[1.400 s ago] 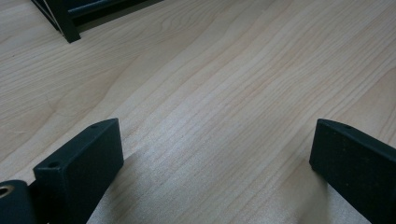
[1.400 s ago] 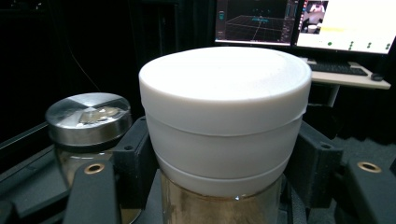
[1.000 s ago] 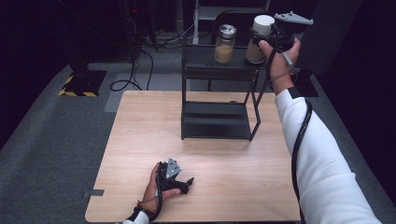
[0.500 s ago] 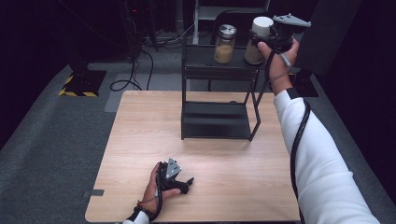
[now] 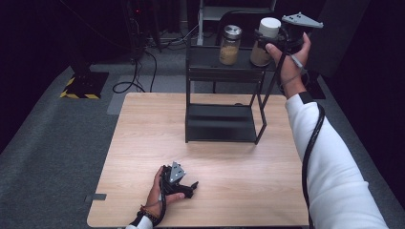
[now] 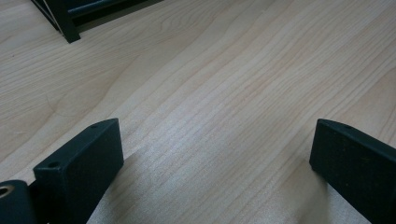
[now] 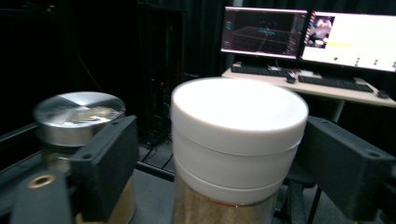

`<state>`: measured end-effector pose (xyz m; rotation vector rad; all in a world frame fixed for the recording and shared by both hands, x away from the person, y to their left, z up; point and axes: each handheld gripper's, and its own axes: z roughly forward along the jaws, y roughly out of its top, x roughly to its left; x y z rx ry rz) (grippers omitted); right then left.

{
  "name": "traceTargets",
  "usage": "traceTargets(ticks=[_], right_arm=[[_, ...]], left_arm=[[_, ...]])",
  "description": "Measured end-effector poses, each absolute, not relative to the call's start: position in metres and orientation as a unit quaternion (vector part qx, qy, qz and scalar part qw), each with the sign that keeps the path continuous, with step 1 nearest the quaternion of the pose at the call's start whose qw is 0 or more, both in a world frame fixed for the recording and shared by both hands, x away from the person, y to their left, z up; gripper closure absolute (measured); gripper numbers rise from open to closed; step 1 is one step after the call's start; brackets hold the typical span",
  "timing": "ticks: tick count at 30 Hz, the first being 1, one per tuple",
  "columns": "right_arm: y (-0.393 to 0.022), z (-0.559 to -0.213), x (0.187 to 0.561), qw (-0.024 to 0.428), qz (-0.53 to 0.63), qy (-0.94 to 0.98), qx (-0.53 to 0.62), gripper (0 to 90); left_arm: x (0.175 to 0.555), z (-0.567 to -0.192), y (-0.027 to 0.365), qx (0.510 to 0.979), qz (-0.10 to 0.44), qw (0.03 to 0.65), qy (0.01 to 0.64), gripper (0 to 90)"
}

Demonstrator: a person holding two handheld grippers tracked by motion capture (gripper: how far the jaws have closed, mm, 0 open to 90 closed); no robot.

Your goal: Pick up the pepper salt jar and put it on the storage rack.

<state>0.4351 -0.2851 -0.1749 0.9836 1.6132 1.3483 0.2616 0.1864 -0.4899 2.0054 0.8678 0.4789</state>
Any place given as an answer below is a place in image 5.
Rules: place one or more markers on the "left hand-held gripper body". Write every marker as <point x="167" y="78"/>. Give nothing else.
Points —
<point x="175" y="174"/>

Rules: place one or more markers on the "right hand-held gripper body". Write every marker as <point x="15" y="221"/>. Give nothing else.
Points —
<point x="296" y="31"/>

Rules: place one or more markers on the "glass jar with white lid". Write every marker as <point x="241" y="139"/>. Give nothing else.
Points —
<point x="270" y="25"/>

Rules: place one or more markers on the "glass jar with silver lid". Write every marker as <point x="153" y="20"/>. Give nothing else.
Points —
<point x="230" y="47"/>

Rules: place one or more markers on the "black metal shelf rack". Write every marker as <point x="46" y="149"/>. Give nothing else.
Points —
<point x="223" y="124"/>

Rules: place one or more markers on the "person's left hand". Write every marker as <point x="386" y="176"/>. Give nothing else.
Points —
<point x="154" y="197"/>

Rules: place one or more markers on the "person's right hand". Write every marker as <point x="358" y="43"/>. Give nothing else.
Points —
<point x="291" y="71"/>

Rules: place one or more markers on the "grey padded panel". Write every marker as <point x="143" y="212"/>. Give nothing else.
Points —
<point x="337" y="35"/>

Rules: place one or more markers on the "grey tape strip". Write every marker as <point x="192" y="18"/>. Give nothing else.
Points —
<point x="95" y="197"/>

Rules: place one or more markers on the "dark equipment stand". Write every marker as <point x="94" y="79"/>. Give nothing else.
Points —
<point x="138" y="25"/>

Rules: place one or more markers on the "white metal frame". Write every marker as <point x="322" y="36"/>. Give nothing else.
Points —
<point x="200" y="22"/>

